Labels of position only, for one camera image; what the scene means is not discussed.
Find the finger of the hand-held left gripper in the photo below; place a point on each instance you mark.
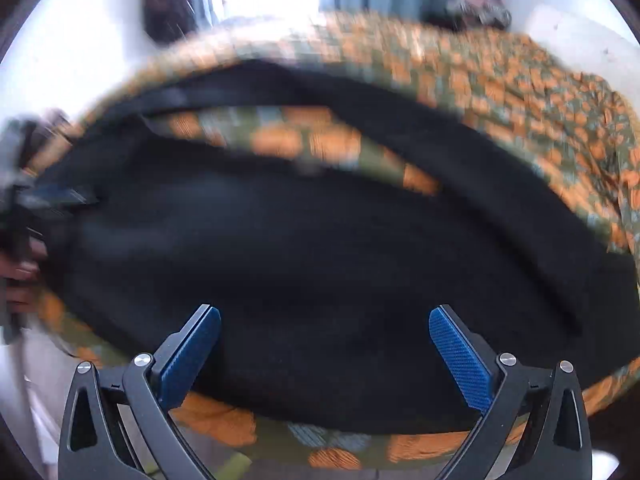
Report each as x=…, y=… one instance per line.
x=65, y=196

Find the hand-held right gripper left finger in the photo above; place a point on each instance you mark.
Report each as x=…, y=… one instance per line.
x=192, y=355

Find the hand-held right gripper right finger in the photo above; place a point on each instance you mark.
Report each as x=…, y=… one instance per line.
x=457, y=355

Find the black pants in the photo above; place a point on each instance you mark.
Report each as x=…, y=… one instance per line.
x=300, y=260

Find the person's left hand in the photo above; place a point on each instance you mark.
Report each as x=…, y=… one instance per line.
x=20, y=285

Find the black bag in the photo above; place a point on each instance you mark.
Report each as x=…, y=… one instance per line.
x=167, y=5

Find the orange and green printed blanket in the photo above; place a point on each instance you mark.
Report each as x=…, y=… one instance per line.
x=525, y=85

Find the dark patterned cloth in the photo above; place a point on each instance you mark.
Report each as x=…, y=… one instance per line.
x=477, y=7

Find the olive green frame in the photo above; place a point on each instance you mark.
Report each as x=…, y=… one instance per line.
x=232, y=466

